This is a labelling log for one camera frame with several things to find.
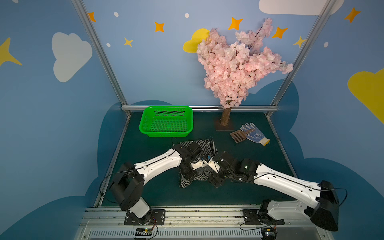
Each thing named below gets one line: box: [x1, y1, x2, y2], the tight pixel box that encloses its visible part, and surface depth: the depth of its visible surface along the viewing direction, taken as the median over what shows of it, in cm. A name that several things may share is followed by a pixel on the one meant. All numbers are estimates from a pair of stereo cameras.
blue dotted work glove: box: [240, 122, 271, 146], surface depth 110 cm
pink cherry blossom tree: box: [196, 17, 294, 126], surface depth 75 cm
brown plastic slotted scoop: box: [229, 129, 255, 143], surface depth 110 cm
